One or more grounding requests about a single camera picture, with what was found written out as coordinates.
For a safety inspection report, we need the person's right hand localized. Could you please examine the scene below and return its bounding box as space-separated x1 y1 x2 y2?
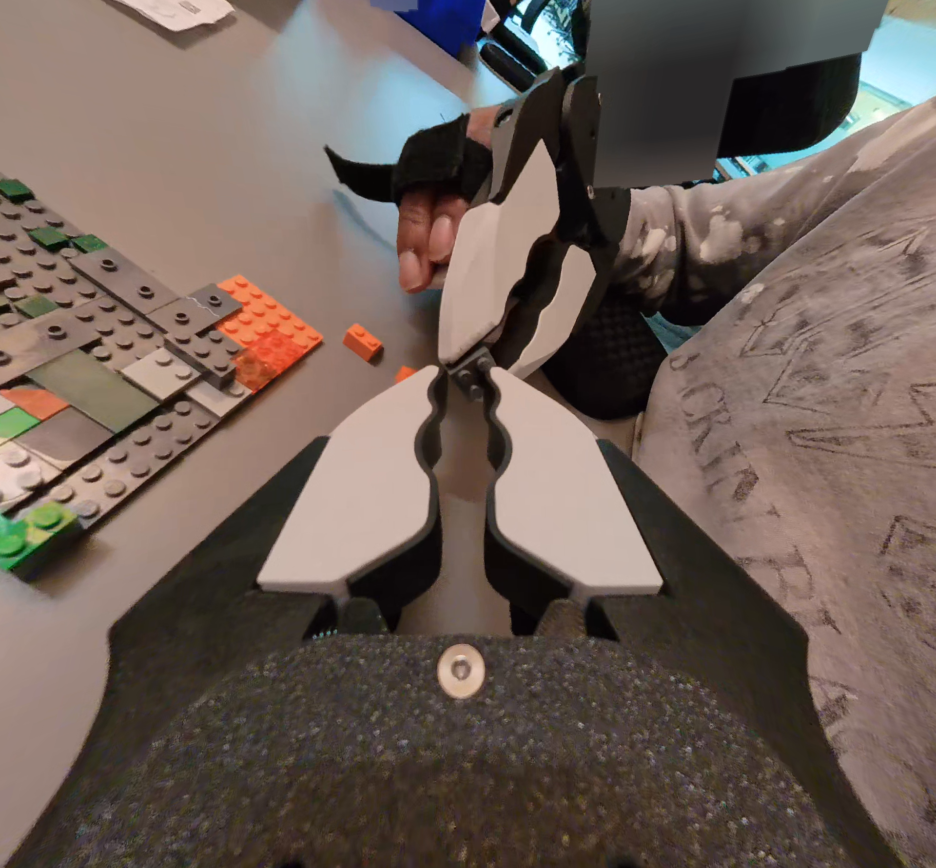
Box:
397 108 513 295

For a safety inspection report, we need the grey and orange lego build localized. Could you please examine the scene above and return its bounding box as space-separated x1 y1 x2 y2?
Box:
0 177 324 584

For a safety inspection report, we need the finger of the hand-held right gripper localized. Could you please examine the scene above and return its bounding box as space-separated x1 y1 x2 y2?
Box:
510 247 598 381
437 140 563 366

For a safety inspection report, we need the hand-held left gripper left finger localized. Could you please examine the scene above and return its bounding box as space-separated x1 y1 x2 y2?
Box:
257 366 447 597

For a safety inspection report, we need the black office chair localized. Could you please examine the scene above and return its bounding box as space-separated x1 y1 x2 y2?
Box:
479 0 595 96

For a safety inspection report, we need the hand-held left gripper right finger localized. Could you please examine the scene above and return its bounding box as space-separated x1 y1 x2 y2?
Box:
485 367 665 598

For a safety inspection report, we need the grey spotted sweatshirt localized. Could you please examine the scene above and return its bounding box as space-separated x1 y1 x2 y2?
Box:
632 96 936 868

